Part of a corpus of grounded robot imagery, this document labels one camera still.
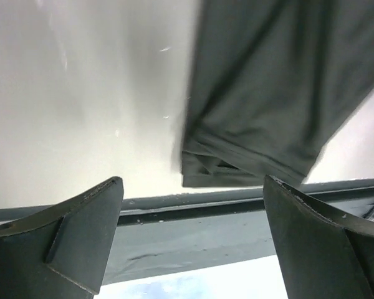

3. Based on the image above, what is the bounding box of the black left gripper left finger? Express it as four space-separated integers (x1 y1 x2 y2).
0 177 123 298

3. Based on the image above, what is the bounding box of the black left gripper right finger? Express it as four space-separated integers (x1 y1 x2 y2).
263 176 374 299

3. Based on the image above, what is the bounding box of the black printed t-shirt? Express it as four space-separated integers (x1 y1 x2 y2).
181 1 374 188

